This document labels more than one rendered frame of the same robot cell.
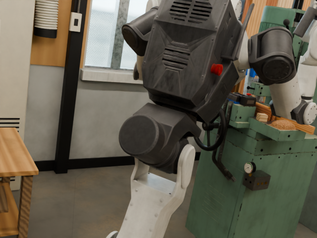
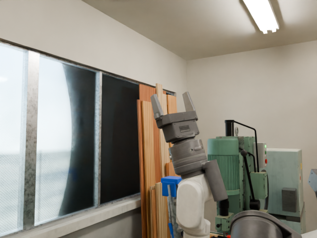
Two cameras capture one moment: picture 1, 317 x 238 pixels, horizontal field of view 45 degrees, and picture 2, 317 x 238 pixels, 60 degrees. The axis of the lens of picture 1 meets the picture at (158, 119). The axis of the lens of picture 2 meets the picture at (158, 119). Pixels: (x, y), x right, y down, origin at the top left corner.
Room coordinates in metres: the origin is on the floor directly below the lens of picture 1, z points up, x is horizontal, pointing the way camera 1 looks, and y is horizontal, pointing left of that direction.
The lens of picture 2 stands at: (0.97, 0.45, 1.51)
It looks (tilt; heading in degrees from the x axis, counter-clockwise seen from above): 4 degrees up; 335
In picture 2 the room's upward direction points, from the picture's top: straight up
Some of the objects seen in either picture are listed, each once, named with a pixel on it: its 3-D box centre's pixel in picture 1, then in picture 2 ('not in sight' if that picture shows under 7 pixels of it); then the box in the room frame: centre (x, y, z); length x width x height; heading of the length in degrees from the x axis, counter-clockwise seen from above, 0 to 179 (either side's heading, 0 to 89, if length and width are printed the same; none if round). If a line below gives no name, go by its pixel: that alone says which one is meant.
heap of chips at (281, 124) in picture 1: (283, 123); not in sight; (1.96, -0.65, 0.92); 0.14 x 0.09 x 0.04; 123
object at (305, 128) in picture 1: (274, 115); not in sight; (2.13, -0.65, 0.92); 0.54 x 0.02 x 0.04; 33
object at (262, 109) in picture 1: (255, 110); not in sight; (2.13, -0.54, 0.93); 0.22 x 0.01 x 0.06; 33
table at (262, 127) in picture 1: (246, 118); not in sight; (2.15, -0.50, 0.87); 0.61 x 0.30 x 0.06; 33
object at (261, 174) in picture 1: (256, 180); not in sight; (1.96, -0.59, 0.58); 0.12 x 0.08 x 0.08; 123
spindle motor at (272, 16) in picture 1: (273, 36); (223, 165); (2.25, -0.57, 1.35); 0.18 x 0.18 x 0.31
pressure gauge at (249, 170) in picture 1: (250, 169); not in sight; (1.92, -0.53, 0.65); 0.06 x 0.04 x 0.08; 33
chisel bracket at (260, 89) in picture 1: (262, 90); (225, 222); (2.26, -0.58, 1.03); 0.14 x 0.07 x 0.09; 123
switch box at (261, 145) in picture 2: not in sight; (260, 154); (2.31, -0.91, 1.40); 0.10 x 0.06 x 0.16; 123
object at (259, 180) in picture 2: not in sight; (259, 184); (2.24, -0.83, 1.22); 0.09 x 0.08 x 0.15; 123
